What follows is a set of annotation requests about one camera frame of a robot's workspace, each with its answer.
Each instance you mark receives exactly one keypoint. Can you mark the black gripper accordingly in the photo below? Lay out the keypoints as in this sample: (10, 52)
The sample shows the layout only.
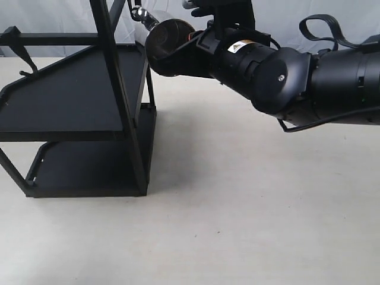
(231, 59)

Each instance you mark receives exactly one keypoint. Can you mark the stainless steel mug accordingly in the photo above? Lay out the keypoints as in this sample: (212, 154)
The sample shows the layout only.
(158, 32)

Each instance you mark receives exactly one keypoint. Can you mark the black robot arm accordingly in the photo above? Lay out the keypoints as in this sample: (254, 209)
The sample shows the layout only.
(341, 87)

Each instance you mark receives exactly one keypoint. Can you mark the black metal shelf rack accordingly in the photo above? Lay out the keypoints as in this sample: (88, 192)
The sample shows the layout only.
(89, 102)

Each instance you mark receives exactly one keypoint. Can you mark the grey backdrop curtain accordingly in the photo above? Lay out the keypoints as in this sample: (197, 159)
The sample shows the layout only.
(358, 21)

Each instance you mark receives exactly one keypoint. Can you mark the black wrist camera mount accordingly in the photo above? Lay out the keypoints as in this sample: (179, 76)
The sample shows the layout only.
(226, 14)

